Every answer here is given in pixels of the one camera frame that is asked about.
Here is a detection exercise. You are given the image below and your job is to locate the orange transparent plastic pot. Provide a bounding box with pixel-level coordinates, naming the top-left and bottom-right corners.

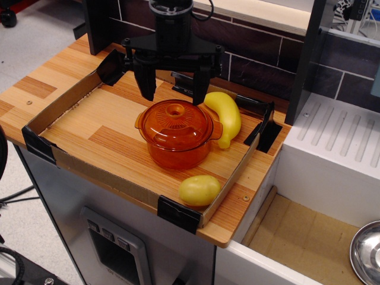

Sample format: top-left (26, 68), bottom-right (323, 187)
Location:
top-left (146, 113), bottom-right (223, 170)

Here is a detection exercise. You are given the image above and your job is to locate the toy dishwasher front panel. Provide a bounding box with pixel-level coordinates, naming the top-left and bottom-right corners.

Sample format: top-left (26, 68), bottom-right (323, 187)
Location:
top-left (81, 207), bottom-right (153, 284)

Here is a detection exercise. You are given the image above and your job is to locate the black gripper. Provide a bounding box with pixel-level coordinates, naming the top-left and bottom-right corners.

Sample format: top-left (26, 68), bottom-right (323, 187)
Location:
top-left (122, 1), bottom-right (224, 106)

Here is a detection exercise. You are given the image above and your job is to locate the yellow toy banana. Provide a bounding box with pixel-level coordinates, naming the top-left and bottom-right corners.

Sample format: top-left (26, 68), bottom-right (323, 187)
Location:
top-left (204, 91), bottom-right (242, 149)

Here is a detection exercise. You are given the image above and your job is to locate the white toy sink unit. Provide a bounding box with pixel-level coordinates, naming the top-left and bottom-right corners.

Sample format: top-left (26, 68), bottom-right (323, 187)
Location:
top-left (214, 94), bottom-right (379, 284)

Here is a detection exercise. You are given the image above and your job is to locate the black vertical post right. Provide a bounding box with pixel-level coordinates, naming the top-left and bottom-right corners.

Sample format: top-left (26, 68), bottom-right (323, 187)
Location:
top-left (285, 1), bottom-right (326, 125)

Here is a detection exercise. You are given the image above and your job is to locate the cardboard fence with black tape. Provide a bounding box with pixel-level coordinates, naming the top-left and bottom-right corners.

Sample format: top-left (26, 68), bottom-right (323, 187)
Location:
top-left (22, 52), bottom-right (290, 243)

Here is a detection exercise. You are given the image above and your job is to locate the orange transparent pot lid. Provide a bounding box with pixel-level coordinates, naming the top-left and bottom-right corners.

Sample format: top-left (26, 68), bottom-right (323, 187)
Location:
top-left (135, 99), bottom-right (214, 151)

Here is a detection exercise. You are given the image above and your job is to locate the silver metal bowl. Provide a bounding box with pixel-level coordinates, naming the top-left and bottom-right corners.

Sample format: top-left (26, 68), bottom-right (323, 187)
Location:
top-left (349, 220), bottom-right (379, 285)

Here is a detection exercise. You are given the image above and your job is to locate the yellow toy potato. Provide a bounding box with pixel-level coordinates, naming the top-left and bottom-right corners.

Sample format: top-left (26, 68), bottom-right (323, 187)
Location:
top-left (179, 175), bottom-right (221, 207)

